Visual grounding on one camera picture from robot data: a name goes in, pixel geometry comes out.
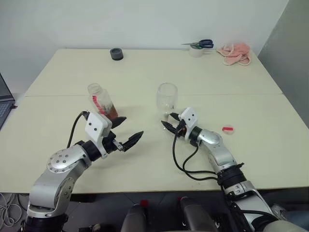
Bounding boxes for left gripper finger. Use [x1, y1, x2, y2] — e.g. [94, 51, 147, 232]
[111, 116, 127, 129]
[121, 130, 145, 153]

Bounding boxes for pink cloth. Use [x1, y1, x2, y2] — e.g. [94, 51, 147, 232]
[216, 43, 252, 67]

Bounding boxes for clear plastic bottle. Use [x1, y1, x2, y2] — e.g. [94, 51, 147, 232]
[87, 83, 119, 120]

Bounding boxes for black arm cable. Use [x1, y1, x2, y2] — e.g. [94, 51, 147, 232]
[67, 111, 90, 148]
[172, 133, 223, 181]

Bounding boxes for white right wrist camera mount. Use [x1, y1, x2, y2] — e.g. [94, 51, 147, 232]
[179, 107, 199, 141]

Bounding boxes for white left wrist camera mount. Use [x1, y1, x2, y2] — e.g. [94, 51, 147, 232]
[84, 112, 113, 160]

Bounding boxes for dark grey laptop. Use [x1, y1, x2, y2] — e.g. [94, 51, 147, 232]
[0, 72, 18, 131]

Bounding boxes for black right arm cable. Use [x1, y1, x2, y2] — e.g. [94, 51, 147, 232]
[172, 133, 223, 181]

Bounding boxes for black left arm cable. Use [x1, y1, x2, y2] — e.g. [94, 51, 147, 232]
[67, 111, 90, 148]

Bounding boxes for grey shoe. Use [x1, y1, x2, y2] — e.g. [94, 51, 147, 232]
[271, 203, 291, 221]

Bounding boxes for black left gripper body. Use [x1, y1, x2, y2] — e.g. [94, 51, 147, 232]
[102, 131, 124, 155]

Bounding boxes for white cable bundle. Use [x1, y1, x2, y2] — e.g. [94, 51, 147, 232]
[0, 192, 25, 226]

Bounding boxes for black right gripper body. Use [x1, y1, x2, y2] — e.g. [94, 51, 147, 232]
[175, 119, 188, 139]

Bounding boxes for dark rounded shape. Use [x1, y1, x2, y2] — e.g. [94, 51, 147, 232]
[120, 204, 155, 232]
[177, 196, 216, 232]

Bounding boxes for clear drinking glass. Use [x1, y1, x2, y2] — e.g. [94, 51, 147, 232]
[156, 82, 179, 132]

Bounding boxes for black round container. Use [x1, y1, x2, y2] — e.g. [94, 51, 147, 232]
[110, 47, 125, 61]

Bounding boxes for white mug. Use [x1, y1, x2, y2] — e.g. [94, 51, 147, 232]
[188, 44, 205, 58]

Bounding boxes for blue handled scissors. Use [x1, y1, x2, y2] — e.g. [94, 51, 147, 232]
[181, 39, 214, 49]

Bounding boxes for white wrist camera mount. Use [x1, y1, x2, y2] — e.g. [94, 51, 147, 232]
[84, 112, 113, 160]
[179, 107, 199, 141]

